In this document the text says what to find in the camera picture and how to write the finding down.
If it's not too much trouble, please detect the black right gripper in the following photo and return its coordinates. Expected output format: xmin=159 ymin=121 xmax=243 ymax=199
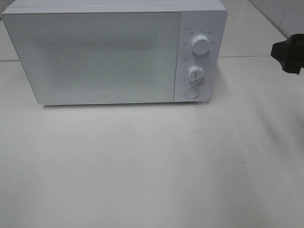
xmin=271 ymin=34 xmax=304 ymax=75

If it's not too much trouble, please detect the white timer knob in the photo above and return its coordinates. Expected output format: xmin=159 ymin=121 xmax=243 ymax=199
xmin=188 ymin=66 xmax=205 ymax=83

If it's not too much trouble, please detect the round white door button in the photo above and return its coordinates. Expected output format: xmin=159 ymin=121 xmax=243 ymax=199
xmin=185 ymin=87 xmax=200 ymax=99

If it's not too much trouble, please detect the white microwave door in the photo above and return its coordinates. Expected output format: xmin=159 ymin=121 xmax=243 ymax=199
xmin=3 ymin=12 xmax=180 ymax=105

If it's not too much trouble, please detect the upper white power knob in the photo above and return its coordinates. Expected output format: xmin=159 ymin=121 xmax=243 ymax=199
xmin=191 ymin=34 xmax=210 ymax=55

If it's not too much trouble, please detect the white microwave oven body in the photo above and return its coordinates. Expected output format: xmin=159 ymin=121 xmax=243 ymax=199
xmin=1 ymin=0 xmax=228 ymax=104

